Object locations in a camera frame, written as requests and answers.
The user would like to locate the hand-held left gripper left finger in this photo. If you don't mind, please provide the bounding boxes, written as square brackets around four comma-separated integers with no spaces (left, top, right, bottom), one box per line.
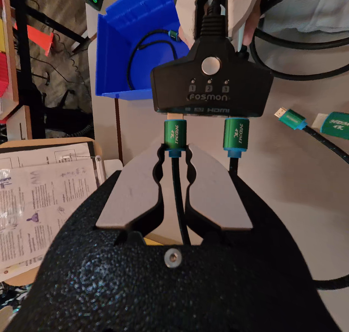
[95,144,167,238]

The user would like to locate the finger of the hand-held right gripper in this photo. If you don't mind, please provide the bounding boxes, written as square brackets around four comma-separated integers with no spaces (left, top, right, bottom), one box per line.
[223,0,264,38]
[174,0,203,47]

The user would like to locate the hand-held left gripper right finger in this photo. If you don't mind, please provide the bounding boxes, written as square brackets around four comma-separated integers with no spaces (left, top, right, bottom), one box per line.
[185,144,253,240]

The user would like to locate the thick black braided cable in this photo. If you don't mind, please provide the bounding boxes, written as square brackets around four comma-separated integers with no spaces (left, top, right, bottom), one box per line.
[203,0,349,80]

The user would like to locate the green plug HDMI cable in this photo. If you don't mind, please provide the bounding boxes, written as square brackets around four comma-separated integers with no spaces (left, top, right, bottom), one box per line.
[127,29,181,91]
[312,111,349,141]
[223,116,250,176]
[274,107,349,165]
[163,112,192,246]

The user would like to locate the blue plastic bin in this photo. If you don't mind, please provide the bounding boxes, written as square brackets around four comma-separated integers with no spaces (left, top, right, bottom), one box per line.
[95,0,191,101]

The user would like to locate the black HDMI switch box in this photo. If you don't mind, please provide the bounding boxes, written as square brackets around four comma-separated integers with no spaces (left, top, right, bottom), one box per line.
[151,36,275,118]

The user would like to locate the person's right hand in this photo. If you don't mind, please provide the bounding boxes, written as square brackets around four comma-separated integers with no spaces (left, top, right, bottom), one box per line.
[244,5,263,46]

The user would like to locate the printed paper sheets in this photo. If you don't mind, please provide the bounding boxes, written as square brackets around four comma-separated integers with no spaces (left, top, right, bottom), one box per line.
[0,143,100,282]

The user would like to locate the black metal frame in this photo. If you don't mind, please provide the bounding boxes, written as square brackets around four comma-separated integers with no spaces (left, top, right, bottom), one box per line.
[11,0,92,140]

